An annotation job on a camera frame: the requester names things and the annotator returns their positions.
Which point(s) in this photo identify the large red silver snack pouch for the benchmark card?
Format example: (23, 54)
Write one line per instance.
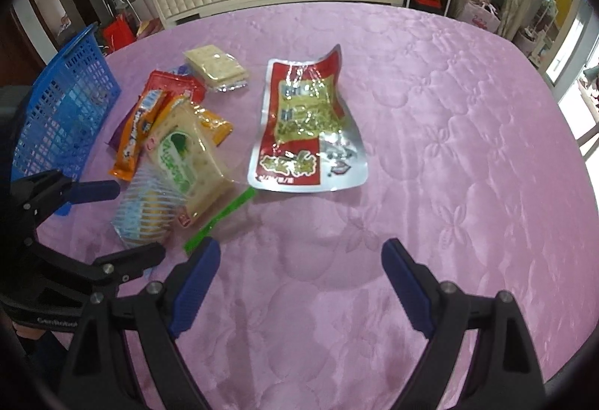
(304, 110)

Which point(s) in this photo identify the person's left hand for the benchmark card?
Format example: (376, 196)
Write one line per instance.
(32, 335)

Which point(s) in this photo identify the lilac snack packet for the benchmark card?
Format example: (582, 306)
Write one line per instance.
(182, 70)

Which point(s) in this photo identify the purple snack packet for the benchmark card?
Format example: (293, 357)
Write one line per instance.
(120, 130)

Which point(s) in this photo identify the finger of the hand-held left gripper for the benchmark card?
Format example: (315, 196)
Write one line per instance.
(135, 256)
(96, 191)

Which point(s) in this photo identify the pink shopping bag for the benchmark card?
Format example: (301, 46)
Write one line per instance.
(479, 17)

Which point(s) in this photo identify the red snack packet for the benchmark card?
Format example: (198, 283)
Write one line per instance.
(168, 84)

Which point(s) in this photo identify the colourful papers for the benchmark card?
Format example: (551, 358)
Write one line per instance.
(149, 27)

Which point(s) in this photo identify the red bag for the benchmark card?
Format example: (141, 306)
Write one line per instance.
(119, 33)

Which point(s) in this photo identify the light blue striped packet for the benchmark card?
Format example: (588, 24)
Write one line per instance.
(140, 213)

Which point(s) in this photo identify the blue plastic mesh basket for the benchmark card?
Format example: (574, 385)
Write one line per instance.
(70, 87)

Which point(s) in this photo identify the green label cracker packet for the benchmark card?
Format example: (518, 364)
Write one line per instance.
(187, 166)

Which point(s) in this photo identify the clear square cracker packet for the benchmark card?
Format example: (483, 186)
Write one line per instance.
(213, 63)

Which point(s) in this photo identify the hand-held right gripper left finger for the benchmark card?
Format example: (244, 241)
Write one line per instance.
(195, 290)

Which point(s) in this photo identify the pink quilted tablecloth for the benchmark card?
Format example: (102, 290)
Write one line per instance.
(444, 157)

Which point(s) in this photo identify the orange snack bar packet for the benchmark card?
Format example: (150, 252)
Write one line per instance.
(135, 138)

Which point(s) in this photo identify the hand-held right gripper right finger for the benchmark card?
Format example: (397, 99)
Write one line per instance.
(406, 293)

